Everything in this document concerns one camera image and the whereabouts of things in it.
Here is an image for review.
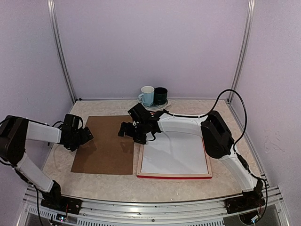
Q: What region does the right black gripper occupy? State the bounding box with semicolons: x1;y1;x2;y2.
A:
118;121;147;145

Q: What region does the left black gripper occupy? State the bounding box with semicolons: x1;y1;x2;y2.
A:
68;126;94;152

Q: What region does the brown backing board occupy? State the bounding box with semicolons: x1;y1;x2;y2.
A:
71;115;134;175

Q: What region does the red and dark photo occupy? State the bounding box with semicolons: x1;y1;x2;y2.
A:
141;133;209;175

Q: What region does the red and wood picture frame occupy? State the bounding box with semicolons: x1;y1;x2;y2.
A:
135;131;213;180

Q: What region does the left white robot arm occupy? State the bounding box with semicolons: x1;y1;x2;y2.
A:
0;114;94;210

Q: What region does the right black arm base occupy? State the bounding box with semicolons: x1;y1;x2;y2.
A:
225;180;266;214

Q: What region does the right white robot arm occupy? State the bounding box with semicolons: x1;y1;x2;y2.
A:
118;103;264;209

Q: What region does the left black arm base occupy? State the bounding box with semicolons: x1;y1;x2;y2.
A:
41;180;82;215

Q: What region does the white plate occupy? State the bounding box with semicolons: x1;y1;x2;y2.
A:
137;98;171;112

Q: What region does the light blue mug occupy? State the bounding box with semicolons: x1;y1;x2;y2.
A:
138;86;155;106

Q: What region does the dark green mug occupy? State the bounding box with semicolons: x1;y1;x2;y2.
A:
154;87;168;105

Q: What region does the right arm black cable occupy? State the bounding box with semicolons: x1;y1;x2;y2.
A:
164;89;269;212

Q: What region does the left aluminium corner post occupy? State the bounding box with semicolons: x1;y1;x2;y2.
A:
47;0;77;104

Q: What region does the aluminium corner post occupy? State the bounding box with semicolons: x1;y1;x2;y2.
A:
47;0;77;104
231;0;256;91

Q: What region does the right aluminium corner post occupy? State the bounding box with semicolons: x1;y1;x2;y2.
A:
231;0;256;91

